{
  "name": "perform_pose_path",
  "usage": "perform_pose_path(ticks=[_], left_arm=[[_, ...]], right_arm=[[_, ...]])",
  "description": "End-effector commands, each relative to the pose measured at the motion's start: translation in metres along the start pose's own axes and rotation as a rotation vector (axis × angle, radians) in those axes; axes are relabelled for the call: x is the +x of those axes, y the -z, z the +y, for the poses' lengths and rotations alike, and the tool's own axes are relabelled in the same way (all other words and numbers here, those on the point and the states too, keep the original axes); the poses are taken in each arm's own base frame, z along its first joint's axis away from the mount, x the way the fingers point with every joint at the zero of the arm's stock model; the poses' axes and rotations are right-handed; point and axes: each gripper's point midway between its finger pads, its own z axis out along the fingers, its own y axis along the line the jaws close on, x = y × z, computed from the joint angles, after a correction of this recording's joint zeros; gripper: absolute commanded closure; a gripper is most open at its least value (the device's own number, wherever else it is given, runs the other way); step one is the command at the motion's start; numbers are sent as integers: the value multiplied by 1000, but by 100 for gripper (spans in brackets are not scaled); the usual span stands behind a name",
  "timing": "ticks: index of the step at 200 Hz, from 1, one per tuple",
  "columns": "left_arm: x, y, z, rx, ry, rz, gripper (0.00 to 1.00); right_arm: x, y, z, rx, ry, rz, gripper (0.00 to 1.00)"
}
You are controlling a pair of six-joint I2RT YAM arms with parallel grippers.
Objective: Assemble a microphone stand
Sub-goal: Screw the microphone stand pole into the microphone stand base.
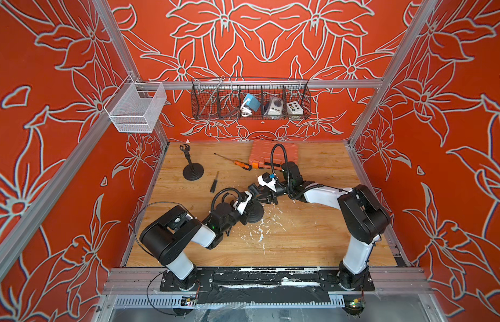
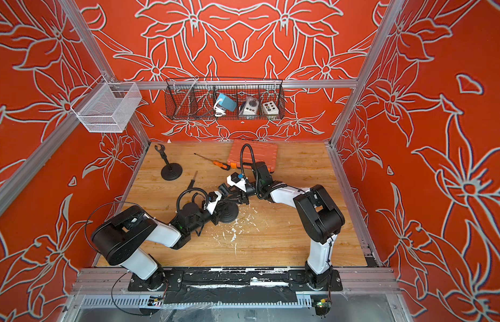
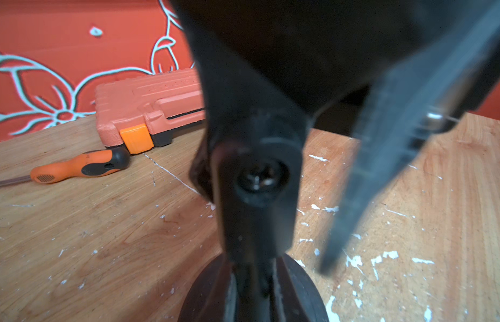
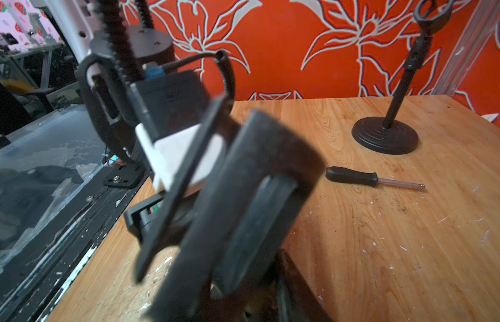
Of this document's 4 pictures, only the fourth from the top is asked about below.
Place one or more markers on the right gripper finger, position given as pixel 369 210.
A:
pixel 294 298

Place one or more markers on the black round stand base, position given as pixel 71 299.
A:
pixel 395 140

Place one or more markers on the black microphone stand pole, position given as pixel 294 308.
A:
pixel 418 53

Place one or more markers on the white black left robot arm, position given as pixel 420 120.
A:
pixel 111 58

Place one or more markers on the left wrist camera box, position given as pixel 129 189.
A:
pixel 170 109

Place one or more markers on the black handled screwdriver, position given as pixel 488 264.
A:
pixel 354 177

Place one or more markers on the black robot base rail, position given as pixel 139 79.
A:
pixel 39 274

